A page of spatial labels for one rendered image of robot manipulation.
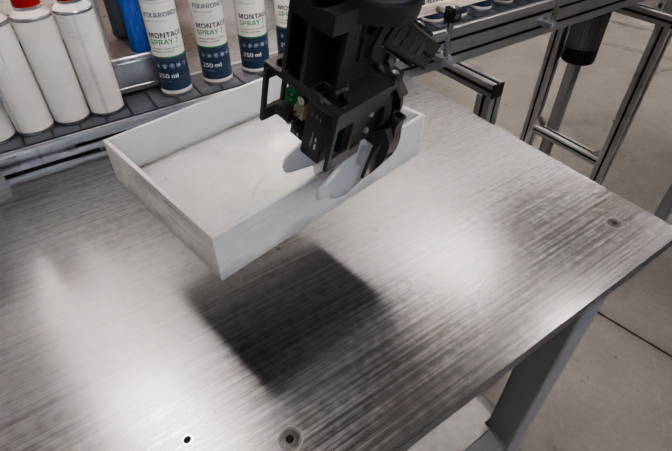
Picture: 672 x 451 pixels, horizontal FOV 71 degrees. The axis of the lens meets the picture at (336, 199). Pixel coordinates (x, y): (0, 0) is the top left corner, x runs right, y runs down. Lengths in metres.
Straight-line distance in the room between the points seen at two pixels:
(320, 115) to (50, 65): 0.54
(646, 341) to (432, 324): 1.29
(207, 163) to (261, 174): 0.07
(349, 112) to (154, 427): 0.33
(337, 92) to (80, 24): 0.52
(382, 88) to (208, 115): 0.29
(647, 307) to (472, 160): 1.20
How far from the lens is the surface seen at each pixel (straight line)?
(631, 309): 1.84
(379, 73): 0.35
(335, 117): 0.30
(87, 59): 0.79
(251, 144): 0.56
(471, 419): 1.18
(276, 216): 0.41
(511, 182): 0.74
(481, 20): 1.19
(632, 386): 1.65
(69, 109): 0.82
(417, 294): 0.55
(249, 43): 0.87
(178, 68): 0.83
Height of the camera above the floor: 1.26
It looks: 40 degrees down
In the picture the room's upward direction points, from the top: straight up
